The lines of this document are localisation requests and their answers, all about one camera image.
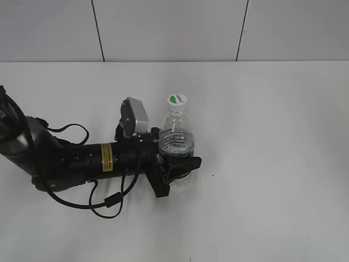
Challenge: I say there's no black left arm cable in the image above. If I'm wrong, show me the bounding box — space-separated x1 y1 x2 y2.
0 85 141 219

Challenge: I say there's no clear Cestbon water bottle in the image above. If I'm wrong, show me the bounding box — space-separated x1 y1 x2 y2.
158 108 196 188

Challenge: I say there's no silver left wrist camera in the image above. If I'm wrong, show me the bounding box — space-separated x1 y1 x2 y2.
120 97 149 136

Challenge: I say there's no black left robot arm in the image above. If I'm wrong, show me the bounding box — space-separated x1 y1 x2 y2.
1 90 201 197

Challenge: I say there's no white green bottle cap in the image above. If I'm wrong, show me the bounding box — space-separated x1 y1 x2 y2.
167 93 188 112

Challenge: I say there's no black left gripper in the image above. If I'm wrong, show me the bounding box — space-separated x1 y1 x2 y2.
114 125 202 198

